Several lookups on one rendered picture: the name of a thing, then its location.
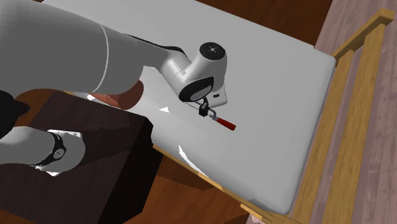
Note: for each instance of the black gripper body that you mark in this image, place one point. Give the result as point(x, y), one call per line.
point(203, 109)

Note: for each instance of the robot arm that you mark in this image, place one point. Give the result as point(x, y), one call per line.
point(55, 52)

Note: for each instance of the wooden bed with white mattress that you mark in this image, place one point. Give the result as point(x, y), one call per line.
point(266, 93)

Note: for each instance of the brown rounded object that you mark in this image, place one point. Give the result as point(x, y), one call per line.
point(131, 96)

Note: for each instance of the dark brown robot stand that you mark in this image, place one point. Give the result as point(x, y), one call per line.
point(93, 161)

